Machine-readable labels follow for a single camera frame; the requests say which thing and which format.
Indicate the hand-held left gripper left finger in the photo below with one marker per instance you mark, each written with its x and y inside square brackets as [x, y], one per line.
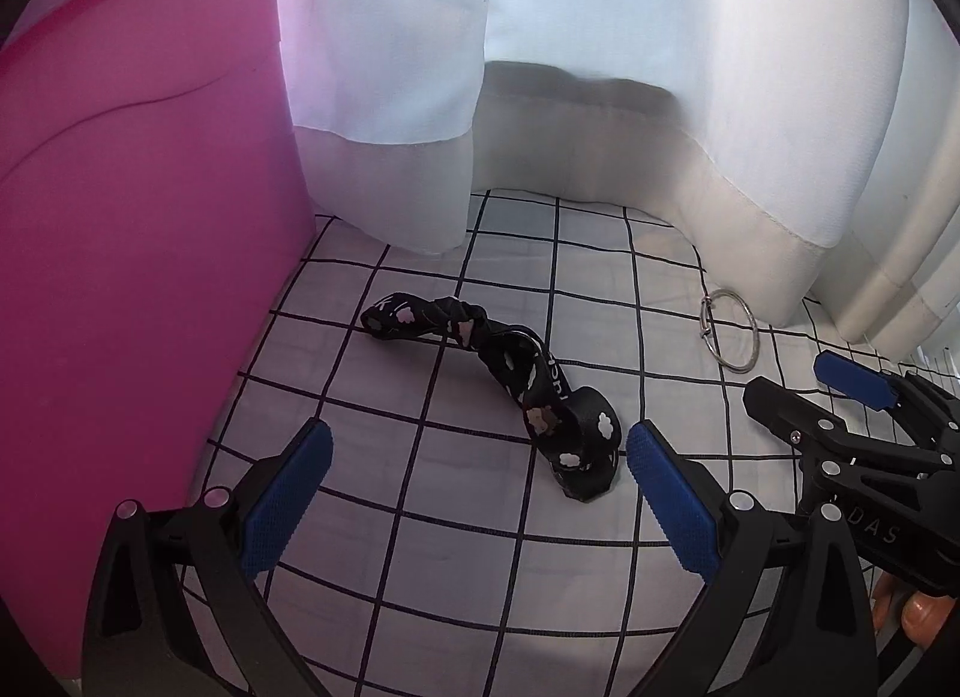
[289, 494]

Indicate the white black grid cloth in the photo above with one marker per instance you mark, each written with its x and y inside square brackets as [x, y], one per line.
[465, 554]

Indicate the person's right hand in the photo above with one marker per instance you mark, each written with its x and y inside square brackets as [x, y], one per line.
[919, 614]

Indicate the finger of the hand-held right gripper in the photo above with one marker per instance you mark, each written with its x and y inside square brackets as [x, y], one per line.
[787, 408]
[851, 376]

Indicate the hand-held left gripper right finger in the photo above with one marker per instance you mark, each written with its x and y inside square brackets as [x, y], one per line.
[667, 494]

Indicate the pink plastic tub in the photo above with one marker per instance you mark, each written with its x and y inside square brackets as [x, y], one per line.
[135, 292]

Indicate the cream pleated curtain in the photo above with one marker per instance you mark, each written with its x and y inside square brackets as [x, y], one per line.
[750, 104]

